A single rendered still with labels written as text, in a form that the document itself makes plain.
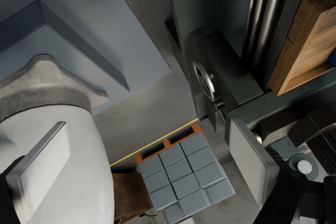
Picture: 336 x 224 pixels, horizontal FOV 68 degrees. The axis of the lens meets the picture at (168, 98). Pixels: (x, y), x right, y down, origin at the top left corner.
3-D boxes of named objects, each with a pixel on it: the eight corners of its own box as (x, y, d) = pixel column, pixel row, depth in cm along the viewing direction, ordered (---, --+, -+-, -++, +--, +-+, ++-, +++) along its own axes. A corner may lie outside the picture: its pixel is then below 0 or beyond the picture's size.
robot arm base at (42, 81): (51, 139, 57) (56, 162, 54) (-57, 112, 37) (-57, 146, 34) (119, 101, 54) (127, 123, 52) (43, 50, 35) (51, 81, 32)
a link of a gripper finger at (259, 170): (266, 167, 13) (281, 167, 13) (230, 116, 20) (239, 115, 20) (261, 213, 14) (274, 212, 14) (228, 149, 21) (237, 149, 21)
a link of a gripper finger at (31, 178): (29, 221, 14) (16, 222, 14) (72, 154, 20) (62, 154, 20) (18, 175, 13) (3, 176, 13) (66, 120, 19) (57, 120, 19)
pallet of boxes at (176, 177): (151, 161, 421) (175, 222, 377) (134, 156, 360) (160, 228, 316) (204, 133, 410) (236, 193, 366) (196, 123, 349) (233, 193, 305)
